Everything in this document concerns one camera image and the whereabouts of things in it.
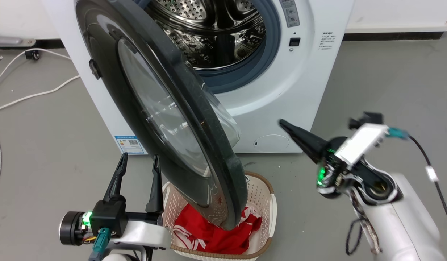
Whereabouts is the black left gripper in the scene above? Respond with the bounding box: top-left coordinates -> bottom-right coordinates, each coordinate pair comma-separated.
59,152 -> 164,246

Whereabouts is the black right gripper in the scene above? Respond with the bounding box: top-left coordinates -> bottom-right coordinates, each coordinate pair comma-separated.
279,119 -> 359,199

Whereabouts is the dark round washing machine door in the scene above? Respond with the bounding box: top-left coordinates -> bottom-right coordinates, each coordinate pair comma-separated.
74,0 -> 248,231

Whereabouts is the white front-load washing machine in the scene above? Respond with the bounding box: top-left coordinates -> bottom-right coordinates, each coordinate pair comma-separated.
41,0 -> 355,156

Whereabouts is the grey-blue rubber door gasket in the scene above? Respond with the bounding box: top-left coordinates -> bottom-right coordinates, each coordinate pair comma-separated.
133,0 -> 282,94

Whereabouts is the round white filter cover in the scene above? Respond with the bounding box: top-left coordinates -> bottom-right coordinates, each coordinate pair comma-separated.
253,134 -> 290,152

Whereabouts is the blue energy label sticker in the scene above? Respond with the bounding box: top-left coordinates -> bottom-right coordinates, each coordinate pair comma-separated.
114,136 -> 145,156

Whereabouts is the white laundry basket brown rim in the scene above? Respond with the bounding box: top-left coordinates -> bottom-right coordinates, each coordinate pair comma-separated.
162,171 -> 277,261

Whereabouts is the red and white garment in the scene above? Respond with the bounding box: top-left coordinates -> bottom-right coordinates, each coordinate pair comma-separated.
173,203 -> 263,255

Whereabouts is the grey instruction sticker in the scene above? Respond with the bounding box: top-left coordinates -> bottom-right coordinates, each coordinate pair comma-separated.
279,0 -> 300,28

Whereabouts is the stainless steel washer drum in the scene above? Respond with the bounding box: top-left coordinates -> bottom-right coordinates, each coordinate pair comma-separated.
145,0 -> 267,70

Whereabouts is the teal cable connector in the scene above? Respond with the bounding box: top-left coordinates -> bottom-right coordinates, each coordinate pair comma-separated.
387,127 -> 409,140
88,227 -> 112,261

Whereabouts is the thin black cable white tag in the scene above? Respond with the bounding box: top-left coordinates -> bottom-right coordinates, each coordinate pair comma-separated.
408,135 -> 447,234

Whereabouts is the grey metal bracket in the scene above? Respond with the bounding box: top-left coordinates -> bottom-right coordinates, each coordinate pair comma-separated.
0,33 -> 36,48

